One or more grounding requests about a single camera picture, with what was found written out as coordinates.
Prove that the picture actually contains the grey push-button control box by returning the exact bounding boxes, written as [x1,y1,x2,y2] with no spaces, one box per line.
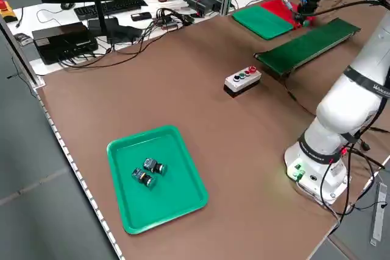
[224,65,262,99]

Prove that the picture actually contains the green belt conveyor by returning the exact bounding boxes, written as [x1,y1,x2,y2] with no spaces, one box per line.
[253,17,362,82]

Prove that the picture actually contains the black equipment box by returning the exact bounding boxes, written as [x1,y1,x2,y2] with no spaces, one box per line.
[31,21,99,66]

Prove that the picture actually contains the red plastic tray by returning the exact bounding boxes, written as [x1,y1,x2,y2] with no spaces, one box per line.
[260,0,317,29]

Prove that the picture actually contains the green plastic tray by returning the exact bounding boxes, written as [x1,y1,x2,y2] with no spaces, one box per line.
[232,5,294,41]
[106,124,209,236]

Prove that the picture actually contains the black phone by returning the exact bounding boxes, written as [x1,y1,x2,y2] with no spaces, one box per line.
[130,12,152,22]

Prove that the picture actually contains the black keyboard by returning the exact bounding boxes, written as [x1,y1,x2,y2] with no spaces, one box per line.
[73,0,149,21]

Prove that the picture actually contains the grey power strip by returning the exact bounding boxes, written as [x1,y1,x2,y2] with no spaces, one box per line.
[369,181,388,246]

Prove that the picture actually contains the small black device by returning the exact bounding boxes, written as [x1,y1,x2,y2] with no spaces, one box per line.
[13,32,34,46]

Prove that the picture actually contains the red yellow emergency stop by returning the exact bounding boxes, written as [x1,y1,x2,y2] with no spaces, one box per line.
[0,0,16,24]

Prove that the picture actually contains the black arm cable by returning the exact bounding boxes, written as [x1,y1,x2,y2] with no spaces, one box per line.
[300,0,390,17]
[316,125,390,223]

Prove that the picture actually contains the red black conveyor cable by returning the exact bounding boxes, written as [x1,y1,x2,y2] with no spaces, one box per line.
[285,82,317,118]

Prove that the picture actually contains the black cable hub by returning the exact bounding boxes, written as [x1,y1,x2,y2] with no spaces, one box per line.
[155,8,196,32]

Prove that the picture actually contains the aluminium frame rail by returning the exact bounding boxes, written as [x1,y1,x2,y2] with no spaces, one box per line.
[0,16,46,90]

